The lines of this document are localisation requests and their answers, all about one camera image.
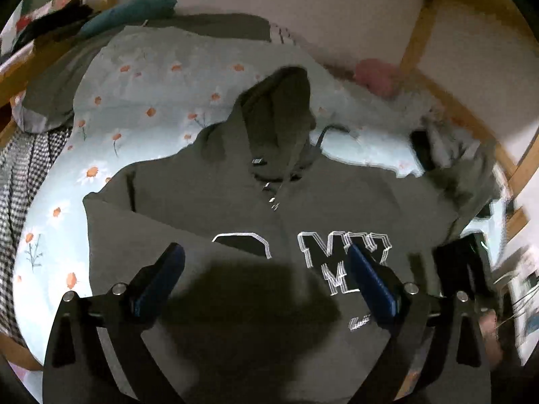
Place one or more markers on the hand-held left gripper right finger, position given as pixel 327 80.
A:
pixel 372 286

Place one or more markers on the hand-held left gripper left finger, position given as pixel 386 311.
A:
pixel 162 275

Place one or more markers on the black white checked bedsheet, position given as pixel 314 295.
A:
pixel 21 185

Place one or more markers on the red black patterned cloth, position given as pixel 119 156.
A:
pixel 46 17

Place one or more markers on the grey pillow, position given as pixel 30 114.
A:
pixel 50 92

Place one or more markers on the person's right hand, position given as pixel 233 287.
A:
pixel 490 334

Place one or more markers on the grey zip hoodie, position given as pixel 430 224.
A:
pixel 252 210

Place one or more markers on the pink plush toy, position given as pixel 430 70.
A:
pixel 377 76

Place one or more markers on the wooden bed frame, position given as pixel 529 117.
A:
pixel 414 42

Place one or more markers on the teal pillow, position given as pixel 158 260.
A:
pixel 126 10

